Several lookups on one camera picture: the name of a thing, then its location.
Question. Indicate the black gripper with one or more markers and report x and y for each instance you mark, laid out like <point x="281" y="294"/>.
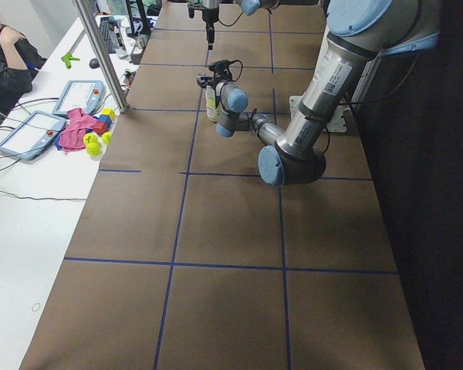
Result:
<point x="208" y="18"/>
<point x="213" y="82"/>

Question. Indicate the clear Wilson tennis ball can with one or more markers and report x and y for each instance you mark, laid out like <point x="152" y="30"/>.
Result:
<point x="212" y="105"/>

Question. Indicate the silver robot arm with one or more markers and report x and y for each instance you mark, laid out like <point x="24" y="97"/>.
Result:
<point x="356" y="33"/>
<point x="248" y="7"/>

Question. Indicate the yellow tennis ball on desk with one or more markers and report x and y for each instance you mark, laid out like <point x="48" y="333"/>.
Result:
<point x="90" y="138"/>

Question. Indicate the clear water bottle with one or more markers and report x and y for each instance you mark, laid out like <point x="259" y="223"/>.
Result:
<point x="119" y="44"/>

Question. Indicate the yellow cube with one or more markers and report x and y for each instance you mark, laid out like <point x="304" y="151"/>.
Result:
<point x="110" y="112"/>

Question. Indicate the black keyboard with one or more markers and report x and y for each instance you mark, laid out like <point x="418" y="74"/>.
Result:
<point x="104" y="28"/>

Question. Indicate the blue cube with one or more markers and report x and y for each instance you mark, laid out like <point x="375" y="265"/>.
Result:
<point x="105" y="119"/>

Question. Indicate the black computer mouse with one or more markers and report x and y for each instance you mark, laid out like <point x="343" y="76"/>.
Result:
<point x="94" y="63"/>

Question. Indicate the red cube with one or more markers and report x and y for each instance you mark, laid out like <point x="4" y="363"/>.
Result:
<point x="100" y="127"/>

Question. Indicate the far teach pendant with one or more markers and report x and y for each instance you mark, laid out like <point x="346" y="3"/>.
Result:
<point x="84" y="94"/>

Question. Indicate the teach pendant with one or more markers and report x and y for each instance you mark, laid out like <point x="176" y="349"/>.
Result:
<point x="84" y="94"/>
<point x="33" y="136"/>

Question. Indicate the green plastic tool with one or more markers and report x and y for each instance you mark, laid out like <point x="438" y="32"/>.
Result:
<point x="68" y="58"/>

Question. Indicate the pink cloth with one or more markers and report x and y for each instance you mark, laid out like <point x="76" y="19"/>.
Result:
<point x="71" y="138"/>

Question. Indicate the near teach pendant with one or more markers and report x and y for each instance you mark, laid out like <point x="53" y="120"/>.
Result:
<point x="33" y="136"/>

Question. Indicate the seated person in black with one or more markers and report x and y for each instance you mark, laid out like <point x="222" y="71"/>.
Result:
<point x="20" y="63"/>

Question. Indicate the aluminium frame post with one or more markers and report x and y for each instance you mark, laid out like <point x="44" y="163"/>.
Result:
<point x="83" y="9"/>

